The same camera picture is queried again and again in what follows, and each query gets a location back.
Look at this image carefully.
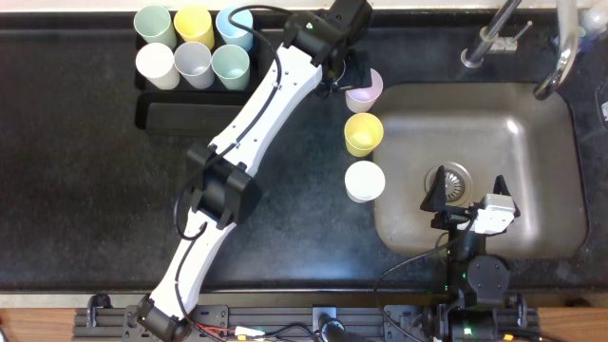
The black cable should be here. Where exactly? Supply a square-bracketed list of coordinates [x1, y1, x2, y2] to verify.
[371, 216, 478, 342]
[172, 4, 298, 341]

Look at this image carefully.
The white cup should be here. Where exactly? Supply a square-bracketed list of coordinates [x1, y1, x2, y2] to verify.
[344, 160, 387, 204]
[135, 42, 181, 91]

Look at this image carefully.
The black tray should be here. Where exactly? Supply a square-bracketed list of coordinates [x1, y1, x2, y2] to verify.
[134, 9, 263, 139]

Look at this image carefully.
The blue cup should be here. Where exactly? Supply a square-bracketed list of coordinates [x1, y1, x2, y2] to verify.
[215, 6, 255, 52]

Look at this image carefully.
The steel tap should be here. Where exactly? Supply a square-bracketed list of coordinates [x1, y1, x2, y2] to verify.
[459, 0, 581, 101]

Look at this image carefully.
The grey cup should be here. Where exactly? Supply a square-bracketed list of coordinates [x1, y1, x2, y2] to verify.
[173, 41, 216, 90]

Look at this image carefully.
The mounting rail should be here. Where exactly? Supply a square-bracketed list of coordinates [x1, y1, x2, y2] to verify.
[73, 293, 542, 342]

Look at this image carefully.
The yellow cup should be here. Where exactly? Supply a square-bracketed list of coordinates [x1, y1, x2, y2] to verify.
[343, 112, 385, 159]
[173, 5, 216, 50]

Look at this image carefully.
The green cup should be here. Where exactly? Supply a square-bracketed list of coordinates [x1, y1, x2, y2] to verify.
[133, 5, 178, 49]
[211, 44, 252, 91]

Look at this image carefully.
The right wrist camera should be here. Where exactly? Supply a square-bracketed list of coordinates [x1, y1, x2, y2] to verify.
[458, 192, 517, 236]

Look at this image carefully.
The steel sink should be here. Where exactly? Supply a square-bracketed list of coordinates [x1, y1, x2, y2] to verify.
[371, 83, 589, 260]

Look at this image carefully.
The pink cup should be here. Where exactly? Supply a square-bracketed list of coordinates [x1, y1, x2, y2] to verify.
[344, 67, 385, 114]

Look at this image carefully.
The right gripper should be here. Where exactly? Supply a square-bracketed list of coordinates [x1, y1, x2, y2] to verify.
[420, 164, 522, 232]

